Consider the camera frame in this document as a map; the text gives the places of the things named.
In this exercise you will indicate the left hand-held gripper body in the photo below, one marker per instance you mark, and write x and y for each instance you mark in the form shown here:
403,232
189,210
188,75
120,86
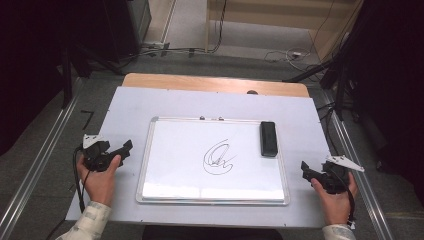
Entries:
95,155

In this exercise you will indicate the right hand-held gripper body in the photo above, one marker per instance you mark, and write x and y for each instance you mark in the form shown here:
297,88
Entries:
335,176

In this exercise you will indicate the black whiteboard eraser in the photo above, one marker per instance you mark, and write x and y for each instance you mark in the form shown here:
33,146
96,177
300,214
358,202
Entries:
268,139

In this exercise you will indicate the person's right hand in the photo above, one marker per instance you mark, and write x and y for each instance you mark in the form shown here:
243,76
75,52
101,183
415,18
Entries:
335,206

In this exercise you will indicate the person's left hand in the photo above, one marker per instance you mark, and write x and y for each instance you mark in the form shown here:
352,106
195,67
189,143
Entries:
100,185

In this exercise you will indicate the white table cover sheet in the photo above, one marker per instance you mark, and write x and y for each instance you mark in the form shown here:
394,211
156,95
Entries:
133,106

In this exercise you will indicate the black metal stand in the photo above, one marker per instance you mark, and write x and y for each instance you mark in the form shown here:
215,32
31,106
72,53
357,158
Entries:
340,90
66,80

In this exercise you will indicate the dark knob on table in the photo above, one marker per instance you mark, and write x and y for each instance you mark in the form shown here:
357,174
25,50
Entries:
252,92

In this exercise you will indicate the metal-framed whiteboard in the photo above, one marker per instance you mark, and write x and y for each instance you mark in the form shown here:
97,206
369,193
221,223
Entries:
213,180

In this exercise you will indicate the wooden table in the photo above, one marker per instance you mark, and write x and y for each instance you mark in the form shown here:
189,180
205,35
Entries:
200,82

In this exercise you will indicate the dark cabinet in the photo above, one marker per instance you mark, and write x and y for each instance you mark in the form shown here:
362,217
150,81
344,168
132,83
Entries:
126,26

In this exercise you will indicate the aluminium floor rail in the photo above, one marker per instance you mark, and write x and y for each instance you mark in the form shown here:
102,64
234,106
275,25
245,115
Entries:
43,150
370,200

